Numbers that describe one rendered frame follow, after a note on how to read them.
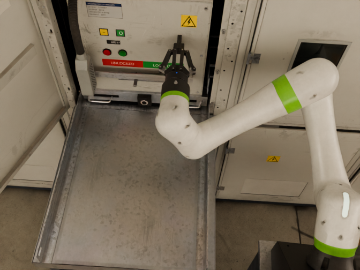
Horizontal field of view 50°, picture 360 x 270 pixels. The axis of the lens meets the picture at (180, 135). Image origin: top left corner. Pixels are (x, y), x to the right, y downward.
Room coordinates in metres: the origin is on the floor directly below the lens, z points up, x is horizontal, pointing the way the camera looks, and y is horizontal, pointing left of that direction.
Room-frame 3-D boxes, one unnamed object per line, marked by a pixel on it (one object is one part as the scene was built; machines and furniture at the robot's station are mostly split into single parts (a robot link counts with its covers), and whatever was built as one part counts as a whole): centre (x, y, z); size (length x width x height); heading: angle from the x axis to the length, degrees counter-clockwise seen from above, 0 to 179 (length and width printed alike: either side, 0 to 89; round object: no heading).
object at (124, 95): (1.10, 0.16, 0.89); 0.54 x 0.05 x 0.06; 89
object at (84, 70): (1.02, 0.37, 1.09); 0.08 x 0.05 x 0.17; 179
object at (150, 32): (1.08, 0.16, 1.15); 0.48 x 0.01 x 0.48; 89
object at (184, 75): (0.89, 0.02, 1.23); 0.09 x 0.08 x 0.07; 0
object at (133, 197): (0.70, 0.16, 0.82); 0.68 x 0.62 x 0.06; 179
